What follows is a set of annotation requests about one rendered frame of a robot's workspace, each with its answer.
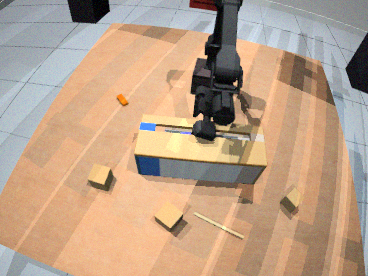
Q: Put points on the tan cube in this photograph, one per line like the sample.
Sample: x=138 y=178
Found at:
x=101 y=177
x=168 y=216

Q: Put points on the small orange block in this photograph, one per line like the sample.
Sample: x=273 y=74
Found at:
x=121 y=99

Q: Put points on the pale yellow thin rod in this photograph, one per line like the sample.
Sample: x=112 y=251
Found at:
x=218 y=225

